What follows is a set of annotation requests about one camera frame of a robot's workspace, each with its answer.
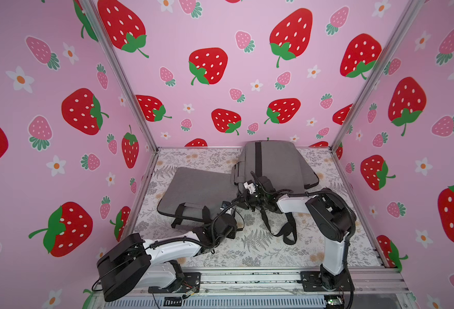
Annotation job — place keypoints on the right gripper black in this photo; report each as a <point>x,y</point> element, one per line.
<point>261,189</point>

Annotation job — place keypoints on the grey zippered laptop sleeve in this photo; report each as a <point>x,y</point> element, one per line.
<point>195,197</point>

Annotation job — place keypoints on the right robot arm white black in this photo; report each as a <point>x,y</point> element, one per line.
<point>332,215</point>

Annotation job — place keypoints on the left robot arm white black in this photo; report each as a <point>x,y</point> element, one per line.
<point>137,262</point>

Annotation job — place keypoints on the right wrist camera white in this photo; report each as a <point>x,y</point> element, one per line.
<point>251,187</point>

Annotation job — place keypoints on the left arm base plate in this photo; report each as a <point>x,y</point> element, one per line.
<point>188,282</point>

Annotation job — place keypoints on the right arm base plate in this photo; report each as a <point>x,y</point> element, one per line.
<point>314,281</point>

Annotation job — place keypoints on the aluminium frame rail front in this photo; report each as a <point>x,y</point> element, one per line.
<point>274,288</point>

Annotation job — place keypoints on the left rear aluminium post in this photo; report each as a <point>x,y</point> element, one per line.
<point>96,22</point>

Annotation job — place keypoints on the aluminium post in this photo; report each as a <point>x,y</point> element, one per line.
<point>96,22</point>
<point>405,21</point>

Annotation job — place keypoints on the right rear aluminium post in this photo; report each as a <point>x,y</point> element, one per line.
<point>405,21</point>

